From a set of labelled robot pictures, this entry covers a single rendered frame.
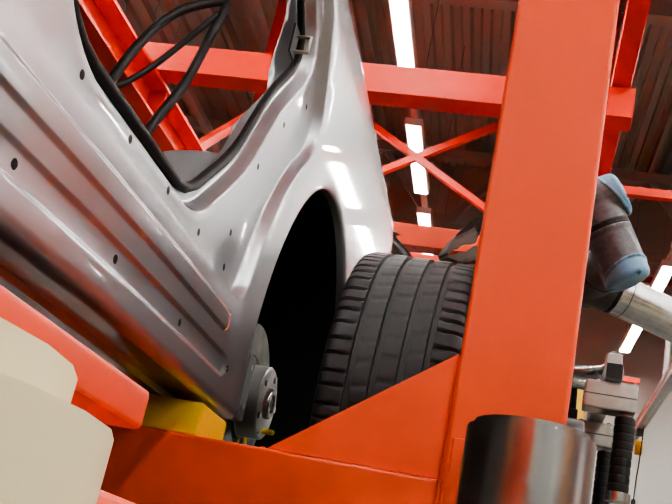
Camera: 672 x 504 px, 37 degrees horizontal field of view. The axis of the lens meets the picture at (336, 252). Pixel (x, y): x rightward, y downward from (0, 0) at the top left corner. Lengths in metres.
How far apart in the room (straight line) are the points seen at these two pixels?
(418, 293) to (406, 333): 0.10
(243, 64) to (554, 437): 5.71
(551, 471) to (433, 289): 1.51
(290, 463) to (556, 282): 0.46
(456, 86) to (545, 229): 4.21
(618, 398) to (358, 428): 0.55
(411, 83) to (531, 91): 4.12
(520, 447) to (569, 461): 0.01
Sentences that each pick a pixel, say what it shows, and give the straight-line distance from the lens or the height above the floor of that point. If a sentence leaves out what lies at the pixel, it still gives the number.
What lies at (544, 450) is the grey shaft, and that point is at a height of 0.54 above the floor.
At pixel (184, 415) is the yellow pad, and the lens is 1.52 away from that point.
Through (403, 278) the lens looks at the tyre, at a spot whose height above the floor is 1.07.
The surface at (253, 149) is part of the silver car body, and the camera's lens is 1.69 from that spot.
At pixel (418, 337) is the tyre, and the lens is 1.72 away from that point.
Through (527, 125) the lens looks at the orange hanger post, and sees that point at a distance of 1.60.
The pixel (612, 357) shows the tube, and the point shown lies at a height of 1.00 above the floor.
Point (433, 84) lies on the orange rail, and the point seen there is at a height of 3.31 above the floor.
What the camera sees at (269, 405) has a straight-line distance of 2.07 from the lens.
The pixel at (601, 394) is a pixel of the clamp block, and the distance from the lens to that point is 1.83.
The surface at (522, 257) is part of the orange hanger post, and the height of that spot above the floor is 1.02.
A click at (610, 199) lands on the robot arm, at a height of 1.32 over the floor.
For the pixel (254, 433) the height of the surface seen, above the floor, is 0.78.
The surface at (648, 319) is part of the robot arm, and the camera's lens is 2.13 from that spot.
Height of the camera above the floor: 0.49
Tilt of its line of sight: 19 degrees up
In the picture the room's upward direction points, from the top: 12 degrees clockwise
